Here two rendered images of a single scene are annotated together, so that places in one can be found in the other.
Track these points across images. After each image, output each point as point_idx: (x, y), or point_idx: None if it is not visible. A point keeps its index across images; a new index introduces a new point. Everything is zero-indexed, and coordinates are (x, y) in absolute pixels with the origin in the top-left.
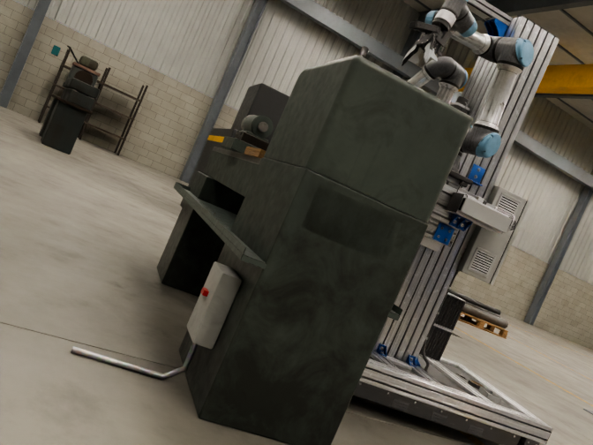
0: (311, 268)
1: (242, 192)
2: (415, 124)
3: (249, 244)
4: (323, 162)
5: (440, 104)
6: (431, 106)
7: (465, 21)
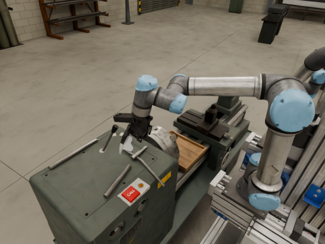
0: None
1: None
2: (64, 227)
3: None
4: (49, 223)
5: (66, 222)
6: (64, 221)
7: (159, 107)
